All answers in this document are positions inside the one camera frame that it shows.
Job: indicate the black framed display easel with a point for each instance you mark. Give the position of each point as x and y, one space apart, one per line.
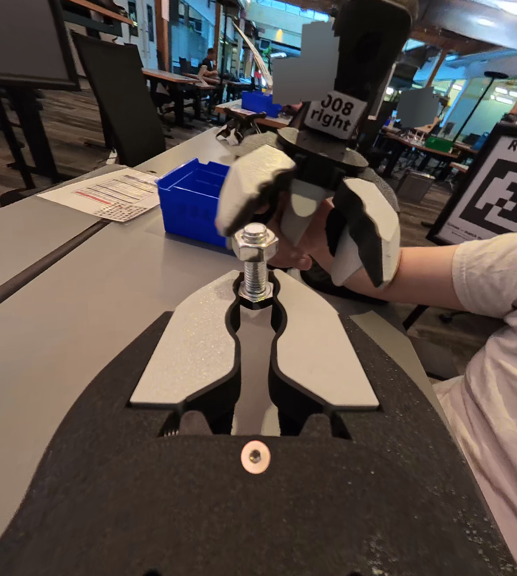
20 40

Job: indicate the silver hex bolt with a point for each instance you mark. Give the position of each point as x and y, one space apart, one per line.
254 279

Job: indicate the green plastic crate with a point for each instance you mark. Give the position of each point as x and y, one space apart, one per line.
438 143

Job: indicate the person's right hand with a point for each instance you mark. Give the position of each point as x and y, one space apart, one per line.
312 252

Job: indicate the idle hand-held gripper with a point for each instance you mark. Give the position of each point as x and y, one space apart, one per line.
236 128

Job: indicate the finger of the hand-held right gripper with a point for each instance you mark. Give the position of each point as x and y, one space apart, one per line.
375 220
249 189

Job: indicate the blue plastic bin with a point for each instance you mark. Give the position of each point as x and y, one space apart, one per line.
258 103
186 207

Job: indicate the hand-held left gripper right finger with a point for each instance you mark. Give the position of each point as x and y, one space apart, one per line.
326 360

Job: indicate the silver hex nut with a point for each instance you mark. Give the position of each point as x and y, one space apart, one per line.
240 246

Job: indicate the grey waste bin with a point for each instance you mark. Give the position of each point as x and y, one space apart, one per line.
413 186

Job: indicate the black wrist rest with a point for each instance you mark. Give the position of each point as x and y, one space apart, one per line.
330 288

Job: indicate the laminated instruction sheet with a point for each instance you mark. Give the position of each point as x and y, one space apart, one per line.
105 193

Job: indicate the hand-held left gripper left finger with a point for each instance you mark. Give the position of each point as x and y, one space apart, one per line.
186 351

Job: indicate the wooden office desk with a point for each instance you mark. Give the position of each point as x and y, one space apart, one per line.
173 78
249 118

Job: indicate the black white marker board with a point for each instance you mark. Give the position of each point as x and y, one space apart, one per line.
501 189

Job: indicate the person's light clothing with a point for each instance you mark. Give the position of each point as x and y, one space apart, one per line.
510 360

